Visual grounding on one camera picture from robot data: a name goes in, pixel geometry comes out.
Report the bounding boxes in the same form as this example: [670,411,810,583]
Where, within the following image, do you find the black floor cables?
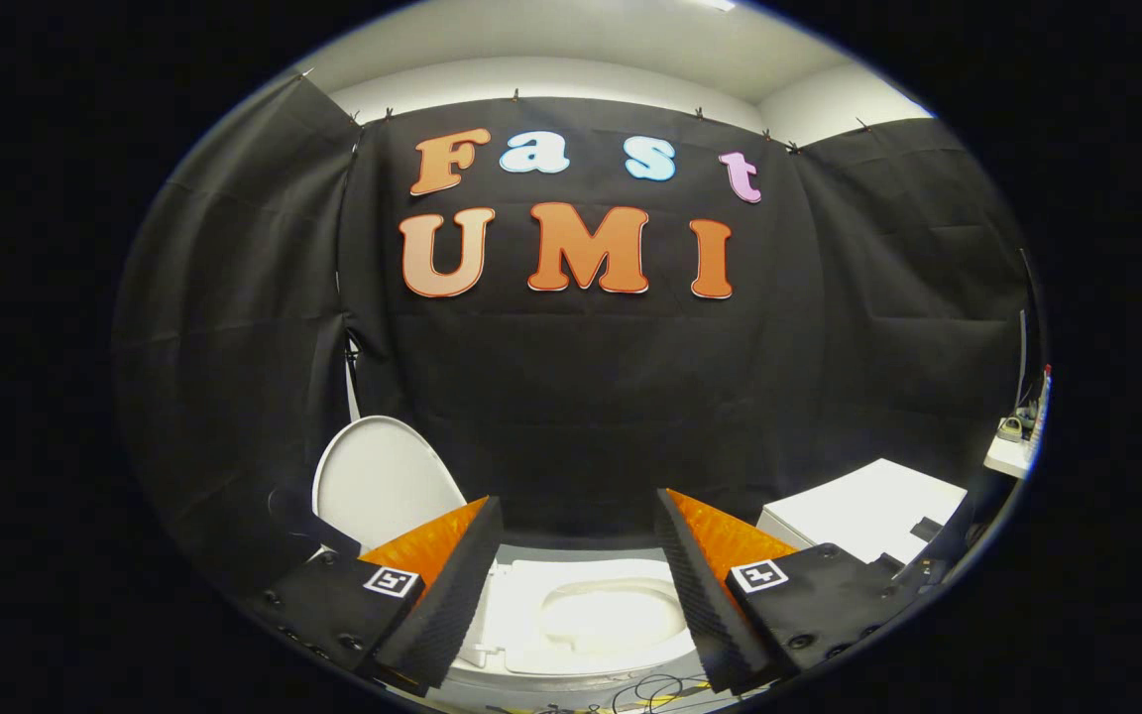
[492,672,721,714]

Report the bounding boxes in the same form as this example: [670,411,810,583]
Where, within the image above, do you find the white toilet bowl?
[447,557,707,687]

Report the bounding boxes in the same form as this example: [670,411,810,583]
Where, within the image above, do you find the white toilet lid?
[311,415,468,558]

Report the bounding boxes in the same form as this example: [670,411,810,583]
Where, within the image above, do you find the white drawer cabinet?
[756,457,970,567]

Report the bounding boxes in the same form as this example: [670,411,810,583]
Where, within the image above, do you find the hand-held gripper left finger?
[244,496,505,695]

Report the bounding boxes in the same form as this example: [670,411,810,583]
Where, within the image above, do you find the black backdrop cloth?
[113,71,1040,636]

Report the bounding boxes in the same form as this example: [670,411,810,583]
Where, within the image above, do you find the white pole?
[343,332,364,422]

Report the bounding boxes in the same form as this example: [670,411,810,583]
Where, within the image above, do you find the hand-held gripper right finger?
[655,488,917,695]

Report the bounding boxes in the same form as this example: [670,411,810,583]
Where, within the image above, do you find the white side table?
[984,431,1034,481]

